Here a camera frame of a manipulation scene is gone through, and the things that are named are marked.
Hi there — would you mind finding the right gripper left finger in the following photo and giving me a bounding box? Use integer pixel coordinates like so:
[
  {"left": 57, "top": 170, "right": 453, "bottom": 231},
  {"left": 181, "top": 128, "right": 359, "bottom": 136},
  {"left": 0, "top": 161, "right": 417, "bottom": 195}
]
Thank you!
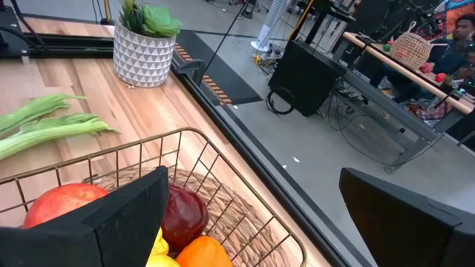
[{"left": 0, "top": 165, "right": 171, "bottom": 267}]

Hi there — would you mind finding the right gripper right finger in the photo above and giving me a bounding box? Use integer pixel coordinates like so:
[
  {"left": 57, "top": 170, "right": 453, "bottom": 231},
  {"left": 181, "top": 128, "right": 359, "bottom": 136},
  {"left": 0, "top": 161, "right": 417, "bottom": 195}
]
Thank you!
[{"left": 338, "top": 167, "right": 475, "bottom": 267}]

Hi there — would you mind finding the yellow bell pepper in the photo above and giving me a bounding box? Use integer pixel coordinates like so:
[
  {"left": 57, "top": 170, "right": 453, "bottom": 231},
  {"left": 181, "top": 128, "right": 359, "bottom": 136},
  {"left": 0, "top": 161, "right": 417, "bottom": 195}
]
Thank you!
[{"left": 150, "top": 228, "right": 171, "bottom": 257}]

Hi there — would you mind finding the red tomato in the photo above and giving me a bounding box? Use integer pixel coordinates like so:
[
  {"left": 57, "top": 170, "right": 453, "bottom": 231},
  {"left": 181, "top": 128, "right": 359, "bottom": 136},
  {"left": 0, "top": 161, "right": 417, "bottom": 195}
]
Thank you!
[{"left": 22, "top": 182, "right": 109, "bottom": 229}]

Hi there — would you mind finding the dark plum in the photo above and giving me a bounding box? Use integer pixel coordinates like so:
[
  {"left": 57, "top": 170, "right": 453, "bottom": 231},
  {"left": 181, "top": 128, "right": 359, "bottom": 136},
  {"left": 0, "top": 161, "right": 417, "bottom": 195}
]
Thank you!
[{"left": 161, "top": 184, "right": 209, "bottom": 253}]

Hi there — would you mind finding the orange fruit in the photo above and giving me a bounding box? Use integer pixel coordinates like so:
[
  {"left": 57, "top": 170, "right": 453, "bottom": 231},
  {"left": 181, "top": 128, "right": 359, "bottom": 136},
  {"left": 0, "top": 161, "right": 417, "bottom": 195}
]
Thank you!
[{"left": 174, "top": 235, "right": 234, "bottom": 267}]

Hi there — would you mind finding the woven wicker basket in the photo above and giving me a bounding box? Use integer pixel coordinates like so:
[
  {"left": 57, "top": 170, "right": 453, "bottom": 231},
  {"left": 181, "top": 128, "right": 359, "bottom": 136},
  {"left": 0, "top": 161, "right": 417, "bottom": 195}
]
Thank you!
[{"left": 389, "top": 20, "right": 434, "bottom": 70}]

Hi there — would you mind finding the round woven placemat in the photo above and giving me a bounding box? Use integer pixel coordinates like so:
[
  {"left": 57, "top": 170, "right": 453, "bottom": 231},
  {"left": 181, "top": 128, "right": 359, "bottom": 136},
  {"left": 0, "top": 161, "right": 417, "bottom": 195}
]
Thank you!
[{"left": 91, "top": 168, "right": 294, "bottom": 267}]

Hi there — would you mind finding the wooden-top work table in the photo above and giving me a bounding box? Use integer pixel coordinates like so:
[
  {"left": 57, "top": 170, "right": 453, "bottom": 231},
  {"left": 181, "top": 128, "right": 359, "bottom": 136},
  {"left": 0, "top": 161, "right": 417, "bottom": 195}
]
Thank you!
[{"left": 332, "top": 31, "right": 475, "bottom": 175}]

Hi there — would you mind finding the black computer case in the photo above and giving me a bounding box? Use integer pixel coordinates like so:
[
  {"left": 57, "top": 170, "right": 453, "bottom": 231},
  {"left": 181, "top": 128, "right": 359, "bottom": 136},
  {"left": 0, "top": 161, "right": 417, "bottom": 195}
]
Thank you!
[{"left": 267, "top": 39, "right": 348, "bottom": 118}]

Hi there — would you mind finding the succulent in patterned white pot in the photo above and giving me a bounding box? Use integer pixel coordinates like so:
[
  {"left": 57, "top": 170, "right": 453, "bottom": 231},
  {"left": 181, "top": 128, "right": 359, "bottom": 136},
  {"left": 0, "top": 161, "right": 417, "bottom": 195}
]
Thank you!
[{"left": 113, "top": 0, "right": 183, "bottom": 89}]

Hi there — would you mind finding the black hazard-striped floor mat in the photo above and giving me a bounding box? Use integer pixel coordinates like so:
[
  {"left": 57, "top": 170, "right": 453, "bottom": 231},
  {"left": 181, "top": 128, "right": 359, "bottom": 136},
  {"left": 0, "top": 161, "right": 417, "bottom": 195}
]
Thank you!
[{"left": 174, "top": 29, "right": 263, "bottom": 106}]

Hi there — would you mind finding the person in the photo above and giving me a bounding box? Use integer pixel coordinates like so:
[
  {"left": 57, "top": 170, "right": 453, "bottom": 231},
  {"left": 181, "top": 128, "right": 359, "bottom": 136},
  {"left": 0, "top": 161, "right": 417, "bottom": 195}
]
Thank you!
[{"left": 426, "top": 13, "right": 475, "bottom": 75}]

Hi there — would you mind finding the white tower fan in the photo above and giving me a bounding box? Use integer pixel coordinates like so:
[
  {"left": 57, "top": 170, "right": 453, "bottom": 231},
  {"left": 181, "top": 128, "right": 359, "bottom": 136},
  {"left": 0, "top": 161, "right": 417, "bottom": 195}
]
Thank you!
[{"left": 250, "top": 0, "right": 292, "bottom": 53}]

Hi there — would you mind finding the wire basket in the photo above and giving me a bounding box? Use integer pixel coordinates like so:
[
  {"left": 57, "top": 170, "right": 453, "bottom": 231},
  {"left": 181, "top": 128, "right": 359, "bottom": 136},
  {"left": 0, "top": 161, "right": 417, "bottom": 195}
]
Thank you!
[{"left": 0, "top": 128, "right": 308, "bottom": 267}]

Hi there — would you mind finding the coiled black cable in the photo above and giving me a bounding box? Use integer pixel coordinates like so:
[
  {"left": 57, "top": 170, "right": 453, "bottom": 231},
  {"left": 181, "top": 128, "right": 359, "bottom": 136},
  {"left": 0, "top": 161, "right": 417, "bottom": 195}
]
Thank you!
[{"left": 265, "top": 86, "right": 296, "bottom": 115}]

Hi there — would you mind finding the long thin black cable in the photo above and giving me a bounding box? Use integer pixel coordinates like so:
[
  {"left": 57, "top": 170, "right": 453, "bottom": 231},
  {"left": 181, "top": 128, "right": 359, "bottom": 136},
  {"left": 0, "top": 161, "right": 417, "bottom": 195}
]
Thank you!
[{"left": 203, "top": 0, "right": 252, "bottom": 74}]

